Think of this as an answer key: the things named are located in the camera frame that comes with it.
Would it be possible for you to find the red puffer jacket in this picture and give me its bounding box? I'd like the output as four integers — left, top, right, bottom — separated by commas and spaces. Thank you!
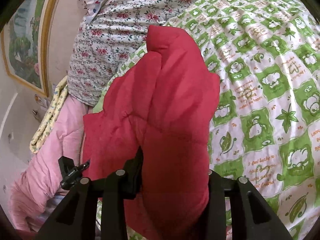
83, 25, 220, 239

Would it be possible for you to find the pink quilt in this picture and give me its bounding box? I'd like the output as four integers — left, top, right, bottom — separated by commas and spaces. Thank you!
9, 95, 88, 232

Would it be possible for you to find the yellow floral folded blanket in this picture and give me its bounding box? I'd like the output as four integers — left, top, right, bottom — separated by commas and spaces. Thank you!
29, 75, 68, 154

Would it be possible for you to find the floral white quilt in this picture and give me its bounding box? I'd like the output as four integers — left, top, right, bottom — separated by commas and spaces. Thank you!
67, 0, 197, 107

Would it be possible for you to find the gold framed painting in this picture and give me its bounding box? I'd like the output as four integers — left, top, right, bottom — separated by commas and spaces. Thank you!
1, 0, 58, 97

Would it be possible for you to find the green checkered bed sheet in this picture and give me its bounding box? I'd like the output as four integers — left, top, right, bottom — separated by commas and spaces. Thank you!
166, 0, 319, 239

